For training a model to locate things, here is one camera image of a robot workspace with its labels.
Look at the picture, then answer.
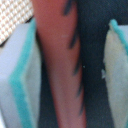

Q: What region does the gripper grey green right finger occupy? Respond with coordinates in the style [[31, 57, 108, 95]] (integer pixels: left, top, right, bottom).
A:
[[103, 20, 128, 128]]

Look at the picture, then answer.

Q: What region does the gripper grey green left finger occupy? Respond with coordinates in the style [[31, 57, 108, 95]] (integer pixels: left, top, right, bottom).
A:
[[0, 19, 41, 128]]

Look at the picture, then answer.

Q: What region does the brown toy sausage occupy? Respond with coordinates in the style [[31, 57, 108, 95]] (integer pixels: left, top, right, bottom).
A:
[[32, 0, 86, 128]]

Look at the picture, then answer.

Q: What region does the white woven placemat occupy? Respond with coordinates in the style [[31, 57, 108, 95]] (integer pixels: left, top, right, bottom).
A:
[[0, 0, 33, 45]]

